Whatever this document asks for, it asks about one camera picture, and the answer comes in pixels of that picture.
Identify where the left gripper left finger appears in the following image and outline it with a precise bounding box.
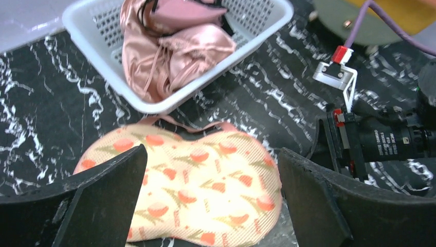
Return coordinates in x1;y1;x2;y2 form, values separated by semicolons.
1;145;148;246

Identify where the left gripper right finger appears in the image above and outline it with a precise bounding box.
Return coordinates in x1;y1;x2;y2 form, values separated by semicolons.
278;148;435;246

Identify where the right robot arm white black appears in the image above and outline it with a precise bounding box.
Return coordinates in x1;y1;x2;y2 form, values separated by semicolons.
307;60;435;181

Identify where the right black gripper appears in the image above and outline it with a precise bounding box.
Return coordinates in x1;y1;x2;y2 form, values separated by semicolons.
306;109;368;181

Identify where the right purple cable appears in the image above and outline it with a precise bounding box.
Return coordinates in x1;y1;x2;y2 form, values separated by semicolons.
344;0;436;57

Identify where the white orange toy washing drum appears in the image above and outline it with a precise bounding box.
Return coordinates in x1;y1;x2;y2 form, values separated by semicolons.
309;0;435;46

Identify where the peach patterned mesh laundry bag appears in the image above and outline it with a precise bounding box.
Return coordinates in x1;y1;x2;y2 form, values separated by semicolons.
75;117;282;246

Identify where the pink satin garment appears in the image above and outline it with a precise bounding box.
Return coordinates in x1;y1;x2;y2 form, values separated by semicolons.
120;1;237;103

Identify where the white plastic basket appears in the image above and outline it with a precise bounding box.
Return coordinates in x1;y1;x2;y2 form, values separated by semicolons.
62;1;294;114

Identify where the pink bra black trim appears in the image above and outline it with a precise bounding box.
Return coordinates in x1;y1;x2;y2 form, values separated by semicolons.
137;1;233;38

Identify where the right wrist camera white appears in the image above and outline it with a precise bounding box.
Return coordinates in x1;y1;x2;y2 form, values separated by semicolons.
313;46;358;113

